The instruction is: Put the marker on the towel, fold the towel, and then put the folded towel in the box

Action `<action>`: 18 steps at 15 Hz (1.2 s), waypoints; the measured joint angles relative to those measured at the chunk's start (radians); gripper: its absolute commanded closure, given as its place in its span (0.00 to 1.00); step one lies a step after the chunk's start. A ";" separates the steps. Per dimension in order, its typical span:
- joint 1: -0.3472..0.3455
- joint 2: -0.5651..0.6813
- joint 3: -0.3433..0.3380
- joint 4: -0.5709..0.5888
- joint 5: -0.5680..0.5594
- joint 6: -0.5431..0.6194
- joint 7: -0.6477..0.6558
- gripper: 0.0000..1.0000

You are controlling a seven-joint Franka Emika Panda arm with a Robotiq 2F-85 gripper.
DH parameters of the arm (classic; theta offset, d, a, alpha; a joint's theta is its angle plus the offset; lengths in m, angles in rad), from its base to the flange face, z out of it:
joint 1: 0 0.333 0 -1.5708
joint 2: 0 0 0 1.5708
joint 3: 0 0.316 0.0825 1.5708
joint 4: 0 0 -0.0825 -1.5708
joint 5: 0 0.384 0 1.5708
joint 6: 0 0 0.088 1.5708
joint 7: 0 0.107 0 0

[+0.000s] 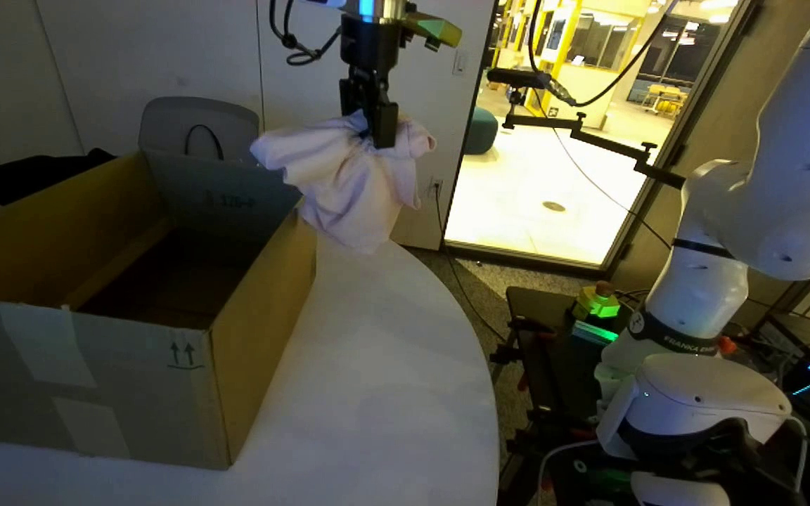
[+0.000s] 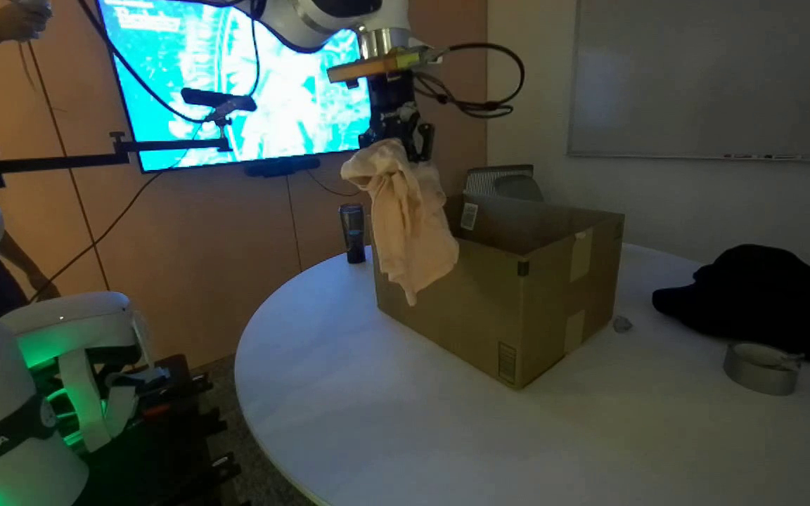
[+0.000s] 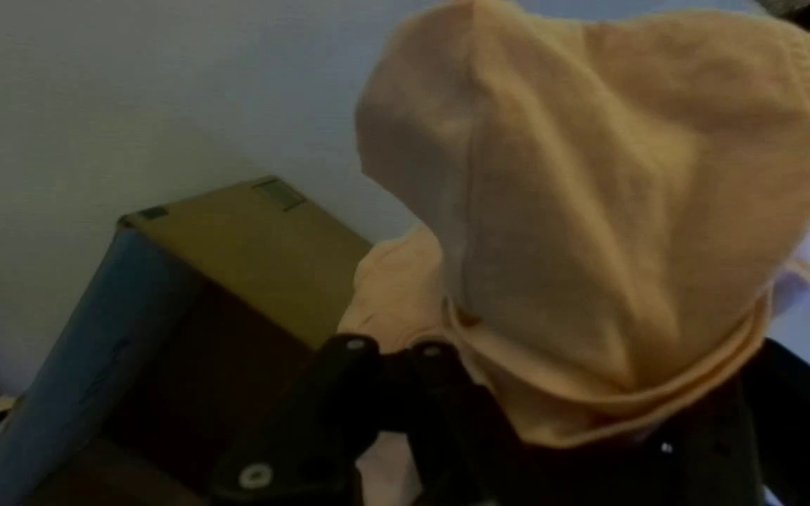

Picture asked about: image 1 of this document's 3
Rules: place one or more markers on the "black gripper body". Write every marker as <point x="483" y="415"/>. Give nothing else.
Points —
<point x="369" y="58"/>

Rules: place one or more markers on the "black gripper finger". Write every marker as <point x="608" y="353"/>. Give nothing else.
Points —
<point x="351" y="100"/>
<point x="386" y="125"/>

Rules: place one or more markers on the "pale pink towel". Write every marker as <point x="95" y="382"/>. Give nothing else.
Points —
<point x="351" y="187"/>

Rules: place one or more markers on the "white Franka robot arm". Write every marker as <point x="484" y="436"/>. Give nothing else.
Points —
<point x="761" y="235"/>

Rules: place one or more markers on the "large open cardboard box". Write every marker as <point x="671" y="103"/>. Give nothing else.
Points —
<point x="189" y="281"/>

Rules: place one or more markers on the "green lit device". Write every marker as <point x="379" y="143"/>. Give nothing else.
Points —
<point x="598" y="309"/>

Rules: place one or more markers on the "black jacket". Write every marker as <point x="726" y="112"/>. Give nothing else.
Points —
<point x="34" y="173"/>

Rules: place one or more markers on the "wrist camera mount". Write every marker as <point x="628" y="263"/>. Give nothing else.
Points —
<point x="434" y="28"/>

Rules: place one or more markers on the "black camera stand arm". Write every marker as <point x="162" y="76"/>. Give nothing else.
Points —
<point x="604" y="141"/>

